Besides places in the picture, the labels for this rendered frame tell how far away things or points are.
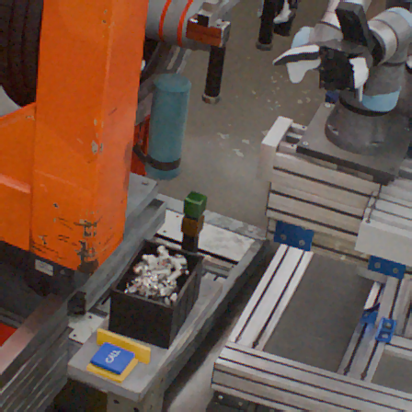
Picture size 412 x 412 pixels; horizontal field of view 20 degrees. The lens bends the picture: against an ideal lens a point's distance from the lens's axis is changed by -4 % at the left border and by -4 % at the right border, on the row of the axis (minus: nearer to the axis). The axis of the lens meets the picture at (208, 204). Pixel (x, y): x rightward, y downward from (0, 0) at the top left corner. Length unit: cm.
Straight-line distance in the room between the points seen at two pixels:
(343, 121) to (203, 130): 166
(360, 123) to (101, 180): 55
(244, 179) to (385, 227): 147
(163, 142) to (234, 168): 107
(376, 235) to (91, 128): 62
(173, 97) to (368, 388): 84
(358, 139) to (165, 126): 56
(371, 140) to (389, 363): 67
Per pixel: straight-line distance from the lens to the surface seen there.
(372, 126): 247
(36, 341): 258
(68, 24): 225
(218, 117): 418
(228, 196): 377
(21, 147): 247
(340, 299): 307
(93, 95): 228
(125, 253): 322
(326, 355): 289
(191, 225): 256
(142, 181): 337
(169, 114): 281
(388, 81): 211
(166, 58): 311
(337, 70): 194
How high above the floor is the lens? 207
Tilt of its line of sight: 34 degrees down
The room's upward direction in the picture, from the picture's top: 8 degrees clockwise
